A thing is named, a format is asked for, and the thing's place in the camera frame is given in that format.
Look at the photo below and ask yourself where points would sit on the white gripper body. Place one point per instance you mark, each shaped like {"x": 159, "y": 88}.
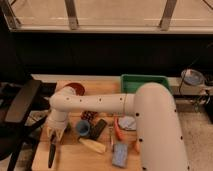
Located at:
{"x": 57, "y": 120}

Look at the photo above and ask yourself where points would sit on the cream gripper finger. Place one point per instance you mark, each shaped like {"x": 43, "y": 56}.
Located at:
{"x": 50, "y": 132}
{"x": 59, "y": 134}

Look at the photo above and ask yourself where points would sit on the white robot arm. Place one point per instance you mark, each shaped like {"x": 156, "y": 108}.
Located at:
{"x": 158, "y": 127}

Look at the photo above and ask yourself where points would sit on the blue cup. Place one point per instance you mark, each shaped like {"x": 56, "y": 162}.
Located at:
{"x": 83, "y": 128}

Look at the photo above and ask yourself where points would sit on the dark red grapes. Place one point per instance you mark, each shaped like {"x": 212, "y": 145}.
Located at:
{"x": 88, "y": 115}

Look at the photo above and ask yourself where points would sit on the red bowl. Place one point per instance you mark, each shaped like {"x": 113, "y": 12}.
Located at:
{"x": 74, "y": 89}

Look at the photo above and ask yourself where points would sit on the black office chair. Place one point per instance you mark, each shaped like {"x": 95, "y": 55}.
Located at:
{"x": 13, "y": 130}

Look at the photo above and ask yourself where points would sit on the yellow corn cob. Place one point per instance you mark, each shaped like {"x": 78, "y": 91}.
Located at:
{"x": 93, "y": 145}

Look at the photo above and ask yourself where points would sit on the black rectangular block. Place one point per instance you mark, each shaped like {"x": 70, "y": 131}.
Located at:
{"x": 97, "y": 129}

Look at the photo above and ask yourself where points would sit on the red chili pepper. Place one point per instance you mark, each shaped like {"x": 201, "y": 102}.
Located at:
{"x": 118, "y": 132}

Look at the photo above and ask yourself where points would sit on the blue sponge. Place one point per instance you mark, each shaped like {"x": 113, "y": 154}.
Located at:
{"x": 120, "y": 155}

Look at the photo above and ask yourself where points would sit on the light blue cloth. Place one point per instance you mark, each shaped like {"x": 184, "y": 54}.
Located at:
{"x": 127, "y": 123}

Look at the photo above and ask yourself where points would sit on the green plastic bin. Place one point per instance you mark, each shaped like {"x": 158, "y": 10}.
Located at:
{"x": 131, "y": 82}

